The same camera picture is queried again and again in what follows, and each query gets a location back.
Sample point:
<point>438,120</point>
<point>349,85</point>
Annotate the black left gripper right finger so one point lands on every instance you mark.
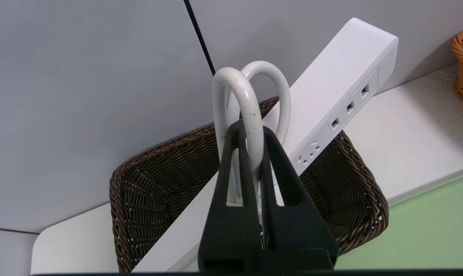
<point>296,237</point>

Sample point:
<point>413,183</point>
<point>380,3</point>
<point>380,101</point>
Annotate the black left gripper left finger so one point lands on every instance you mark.
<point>227,234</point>

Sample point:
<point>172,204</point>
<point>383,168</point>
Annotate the dark brown wicker basket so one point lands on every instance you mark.
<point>151,191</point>

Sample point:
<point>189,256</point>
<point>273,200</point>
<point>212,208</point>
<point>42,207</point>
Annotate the light green plastic tray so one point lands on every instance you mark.
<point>427,226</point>

